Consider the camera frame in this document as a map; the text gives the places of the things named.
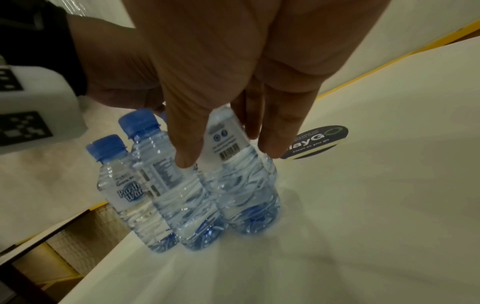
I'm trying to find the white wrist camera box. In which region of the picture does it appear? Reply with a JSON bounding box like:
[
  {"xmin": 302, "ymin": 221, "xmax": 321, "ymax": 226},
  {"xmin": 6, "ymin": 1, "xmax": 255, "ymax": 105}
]
[{"xmin": 0, "ymin": 55, "xmax": 89, "ymax": 155}]

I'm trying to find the person's left hand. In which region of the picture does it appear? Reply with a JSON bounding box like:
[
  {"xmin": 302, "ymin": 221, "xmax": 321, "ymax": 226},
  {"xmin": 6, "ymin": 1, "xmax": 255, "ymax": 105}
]
[{"xmin": 66, "ymin": 13, "xmax": 168, "ymax": 116}]

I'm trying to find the white table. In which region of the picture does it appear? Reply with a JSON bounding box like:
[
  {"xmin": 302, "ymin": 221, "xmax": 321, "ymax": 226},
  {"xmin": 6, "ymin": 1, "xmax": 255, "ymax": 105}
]
[{"xmin": 66, "ymin": 35, "xmax": 480, "ymax": 304}]

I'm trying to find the person's right hand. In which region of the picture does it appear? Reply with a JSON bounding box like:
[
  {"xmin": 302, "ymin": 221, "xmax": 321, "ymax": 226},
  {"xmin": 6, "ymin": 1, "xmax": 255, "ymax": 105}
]
[{"xmin": 121, "ymin": 0, "xmax": 393, "ymax": 170}]

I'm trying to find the round purple sticker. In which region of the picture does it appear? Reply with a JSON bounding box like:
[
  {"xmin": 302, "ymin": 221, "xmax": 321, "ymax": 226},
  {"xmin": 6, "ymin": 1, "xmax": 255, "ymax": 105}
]
[{"xmin": 280, "ymin": 124, "xmax": 350, "ymax": 161}]

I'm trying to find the black marker wristband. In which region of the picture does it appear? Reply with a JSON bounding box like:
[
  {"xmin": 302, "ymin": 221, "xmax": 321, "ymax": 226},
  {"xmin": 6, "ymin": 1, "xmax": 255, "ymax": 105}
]
[{"xmin": 0, "ymin": 0, "xmax": 91, "ymax": 97}]

